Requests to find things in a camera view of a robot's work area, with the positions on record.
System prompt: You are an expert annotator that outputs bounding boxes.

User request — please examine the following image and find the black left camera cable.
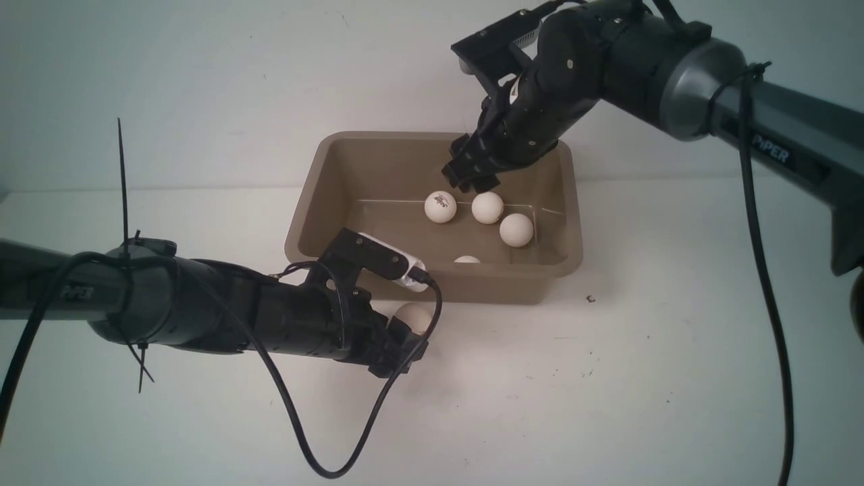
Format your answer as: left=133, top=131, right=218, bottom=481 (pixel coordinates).
left=0, top=251, right=444, bottom=479

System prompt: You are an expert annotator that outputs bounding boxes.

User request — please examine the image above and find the white ping-pong ball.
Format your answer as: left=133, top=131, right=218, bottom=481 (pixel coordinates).
left=471, top=192, right=505, bottom=225
left=499, top=213, right=534, bottom=247
left=424, top=190, right=458, bottom=224
left=393, top=302, right=433, bottom=335
left=454, top=255, right=481, bottom=264

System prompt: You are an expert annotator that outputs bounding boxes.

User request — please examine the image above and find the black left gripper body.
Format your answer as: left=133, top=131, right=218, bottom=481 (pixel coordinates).
left=263, top=283, right=389, bottom=365

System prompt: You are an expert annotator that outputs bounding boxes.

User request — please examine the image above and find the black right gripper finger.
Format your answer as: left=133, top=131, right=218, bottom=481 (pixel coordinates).
left=441, top=152, right=477, bottom=190
left=466, top=174, right=500, bottom=193

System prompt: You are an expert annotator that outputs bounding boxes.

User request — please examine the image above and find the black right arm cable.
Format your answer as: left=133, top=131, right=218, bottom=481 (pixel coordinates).
left=648, top=0, right=796, bottom=486

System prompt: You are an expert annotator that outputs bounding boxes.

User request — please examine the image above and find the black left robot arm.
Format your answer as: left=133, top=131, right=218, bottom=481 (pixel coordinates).
left=46, top=229, right=431, bottom=378

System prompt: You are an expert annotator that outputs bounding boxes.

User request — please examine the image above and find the black cable tie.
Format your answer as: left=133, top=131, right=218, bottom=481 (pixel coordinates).
left=116, top=117, right=155, bottom=394

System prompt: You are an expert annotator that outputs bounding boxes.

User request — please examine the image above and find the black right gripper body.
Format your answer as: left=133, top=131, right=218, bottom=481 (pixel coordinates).
left=462, top=40, right=601, bottom=169

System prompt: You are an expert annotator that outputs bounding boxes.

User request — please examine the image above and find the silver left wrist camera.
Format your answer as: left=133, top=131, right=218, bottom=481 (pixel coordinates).
left=318, top=227, right=433, bottom=293

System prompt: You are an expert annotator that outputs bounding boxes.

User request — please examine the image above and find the tan plastic bin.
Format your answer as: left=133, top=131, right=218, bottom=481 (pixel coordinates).
left=284, top=132, right=584, bottom=305

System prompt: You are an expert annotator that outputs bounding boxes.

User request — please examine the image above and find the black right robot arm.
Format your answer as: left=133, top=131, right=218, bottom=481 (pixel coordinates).
left=442, top=1, right=863, bottom=276

